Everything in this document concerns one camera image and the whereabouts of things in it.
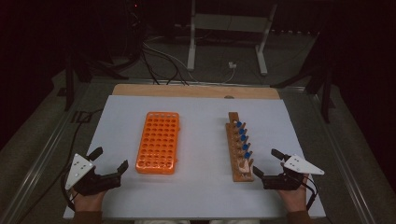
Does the black power strip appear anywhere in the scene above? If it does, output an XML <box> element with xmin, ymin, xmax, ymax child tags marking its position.
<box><xmin>270</xmin><ymin>28</ymin><xmax>316</xmax><ymax>35</ymax></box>

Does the grey metal stand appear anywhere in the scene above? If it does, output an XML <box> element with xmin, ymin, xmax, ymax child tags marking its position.
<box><xmin>186</xmin><ymin>0</ymin><xmax>278</xmax><ymax>77</ymax></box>

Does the person's left hand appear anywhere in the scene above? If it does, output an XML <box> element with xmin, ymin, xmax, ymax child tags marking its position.
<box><xmin>71</xmin><ymin>188</ymin><xmax>107</xmax><ymax>213</ymax></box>

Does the metal floor rail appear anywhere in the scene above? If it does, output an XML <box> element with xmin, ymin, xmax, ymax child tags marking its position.
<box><xmin>0</xmin><ymin>83</ymin><xmax>92</xmax><ymax>224</ymax></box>
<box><xmin>311</xmin><ymin>92</ymin><xmax>377</xmax><ymax>224</ymax></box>

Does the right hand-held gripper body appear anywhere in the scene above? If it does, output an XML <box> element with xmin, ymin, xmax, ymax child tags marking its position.
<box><xmin>262</xmin><ymin>154</ymin><xmax>326</xmax><ymax>191</ymax></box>

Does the person's right hand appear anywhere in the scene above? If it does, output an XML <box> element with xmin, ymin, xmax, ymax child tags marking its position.
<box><xmin>276</xmin><ymin>175</ymin><xmax>310</xmax><ymax>214</ymax></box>

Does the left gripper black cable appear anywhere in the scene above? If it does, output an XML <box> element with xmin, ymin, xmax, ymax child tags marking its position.
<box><xmin>60</xmin><ymin>174</ymin><xmax>78</xmax><ymax>213</ymax></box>

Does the white cable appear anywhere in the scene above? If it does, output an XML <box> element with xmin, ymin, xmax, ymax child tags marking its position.
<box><xmin>142</xmin><ymin>41</ymin><xmax>236</xmax><ymax>85</ymax></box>

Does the wooden tube rack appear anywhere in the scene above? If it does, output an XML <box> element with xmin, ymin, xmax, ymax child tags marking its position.
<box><xmin>225</xmin><ymin>111</ymin><xmax>255</xmax><ymax>183</ymax></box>

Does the long black floor cable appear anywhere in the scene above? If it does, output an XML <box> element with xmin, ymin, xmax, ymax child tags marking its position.
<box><xmin>15</xmin><ymin>107</ymin><xmax>105</xmax><ymax>224</ymax></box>

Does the white table mat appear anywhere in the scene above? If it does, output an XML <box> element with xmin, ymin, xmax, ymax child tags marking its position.
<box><xmin>63</xmin><ymin>94</ymin><xmax>327</xmax><ymax>220</ymax></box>

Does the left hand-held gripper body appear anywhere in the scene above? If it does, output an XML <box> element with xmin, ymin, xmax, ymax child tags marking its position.
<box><xmin>64</xmin><ymin>153</ymin><xmax>122</xmax><ymax>197</ymax></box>

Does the orange plastic tube rack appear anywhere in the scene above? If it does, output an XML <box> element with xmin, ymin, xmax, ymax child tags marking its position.
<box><xmin>134</xmin><ymin>111</ymin><xmax>180</xmax><ymax>175</ymax></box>

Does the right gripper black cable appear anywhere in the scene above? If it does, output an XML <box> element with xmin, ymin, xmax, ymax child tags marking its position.
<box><xmin>298</xmin><ymin>178</ymin><xmax>320</xmax><ymax>212</ymax></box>

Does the black tripod stand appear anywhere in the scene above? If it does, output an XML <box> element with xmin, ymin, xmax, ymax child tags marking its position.
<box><xmin>64</xmin><ymin>49</ymin><xmax>141</xmax><ymax>112</ymax></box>
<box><xmin>270</xmin><ymin>31</ymin><xmax>337</xmax><ymax>124</ymax></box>

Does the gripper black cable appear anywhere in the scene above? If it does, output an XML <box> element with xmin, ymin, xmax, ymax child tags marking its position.
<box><xmin>60</xmin><ymin>174</ymin><xmax>78</xmax><ymax>213</ymax></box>
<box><xmin>298</xmin><ymin>178</ymin><xmax>320</xmax><ymax>212</ymax></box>

